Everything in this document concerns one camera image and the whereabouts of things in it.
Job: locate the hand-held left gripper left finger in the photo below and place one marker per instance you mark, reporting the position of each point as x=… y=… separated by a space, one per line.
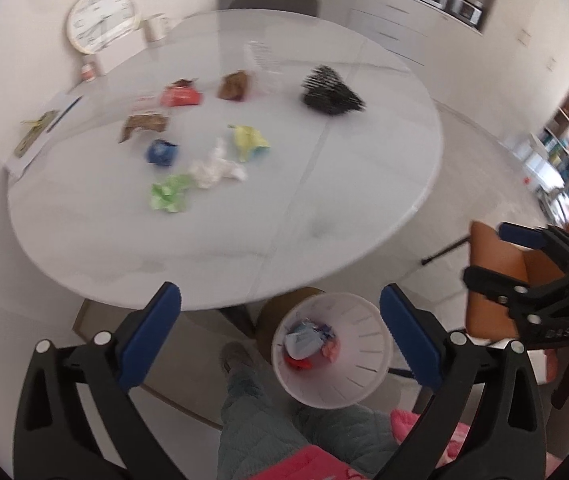
x=157 y=330

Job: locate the white crumpled tissue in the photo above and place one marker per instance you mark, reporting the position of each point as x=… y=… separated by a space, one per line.
x=212 y=170

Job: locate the white plastic waste bin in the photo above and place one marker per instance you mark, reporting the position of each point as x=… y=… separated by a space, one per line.
x=359 y=340

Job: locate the white drawer cabinet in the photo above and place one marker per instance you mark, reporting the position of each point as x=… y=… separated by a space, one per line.
x=389 y=20

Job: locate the white mug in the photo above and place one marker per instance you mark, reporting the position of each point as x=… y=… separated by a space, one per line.
x=157 y=29

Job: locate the dark pen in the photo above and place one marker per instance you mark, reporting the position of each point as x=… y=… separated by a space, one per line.
x=64 y=114

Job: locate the orange chair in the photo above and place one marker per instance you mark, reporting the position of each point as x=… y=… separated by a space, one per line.
x=504 y=260

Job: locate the brown cardboard box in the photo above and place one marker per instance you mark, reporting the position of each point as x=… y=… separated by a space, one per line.
x=234 y=86

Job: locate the red paper scrap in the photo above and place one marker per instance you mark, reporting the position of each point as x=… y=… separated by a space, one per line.
x=298 y=363

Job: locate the open storage shelf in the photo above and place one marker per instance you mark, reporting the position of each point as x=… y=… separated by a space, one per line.
x=559 y=150

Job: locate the red wrapper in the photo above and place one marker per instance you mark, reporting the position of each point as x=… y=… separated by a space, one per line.
x=180 y=97

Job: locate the flat brown cardboard piece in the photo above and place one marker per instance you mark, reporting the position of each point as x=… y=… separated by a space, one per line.
x=144 y=125

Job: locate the light blue crumpled wrapper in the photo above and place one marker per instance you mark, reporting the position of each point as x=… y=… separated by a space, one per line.
x=300 y=340

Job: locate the person's teal quilted trouser leg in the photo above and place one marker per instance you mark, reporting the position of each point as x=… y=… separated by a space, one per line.
x=264 y=420

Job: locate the pink paper scrap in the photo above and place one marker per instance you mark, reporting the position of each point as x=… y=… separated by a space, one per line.
x=331 y=351

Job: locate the yellow crumpled wrapper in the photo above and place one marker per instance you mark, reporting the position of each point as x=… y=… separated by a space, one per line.
x=247 y=141

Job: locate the grey chair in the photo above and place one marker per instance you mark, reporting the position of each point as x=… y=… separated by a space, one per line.
x=274 y=2

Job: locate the round white wall clock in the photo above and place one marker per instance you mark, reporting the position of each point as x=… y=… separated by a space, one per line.
x=102 y=20

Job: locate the green crumpled wrapper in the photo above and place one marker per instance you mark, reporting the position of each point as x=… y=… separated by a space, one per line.
x=169 y=195

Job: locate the yellow-green card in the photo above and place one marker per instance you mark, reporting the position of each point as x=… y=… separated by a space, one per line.
x=34 y=132

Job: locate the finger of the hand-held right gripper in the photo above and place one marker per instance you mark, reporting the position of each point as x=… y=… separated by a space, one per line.
x=516 y=234
x=489 y=285

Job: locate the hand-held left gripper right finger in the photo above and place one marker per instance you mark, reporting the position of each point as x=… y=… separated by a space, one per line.
x=409 y=340

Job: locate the clear plastic wrapper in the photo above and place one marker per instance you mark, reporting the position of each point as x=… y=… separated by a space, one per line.
x=145 y=105

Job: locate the clear plastic container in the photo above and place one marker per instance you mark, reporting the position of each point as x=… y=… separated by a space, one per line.
x=264 y=62

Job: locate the brown table pedestal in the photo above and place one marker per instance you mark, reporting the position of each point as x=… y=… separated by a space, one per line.
x=269 y=315

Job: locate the pink fuzzy garment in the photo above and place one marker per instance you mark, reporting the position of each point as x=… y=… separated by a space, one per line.
x=304 y=462

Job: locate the black crumpled plastic bag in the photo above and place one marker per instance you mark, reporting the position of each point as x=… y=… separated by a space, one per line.
x=327 y=91

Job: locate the small red and white bottle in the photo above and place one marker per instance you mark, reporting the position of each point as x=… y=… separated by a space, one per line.
x=88 y=71

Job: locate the person's grey slipper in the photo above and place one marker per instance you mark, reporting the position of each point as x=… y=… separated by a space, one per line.
x=237 y=357

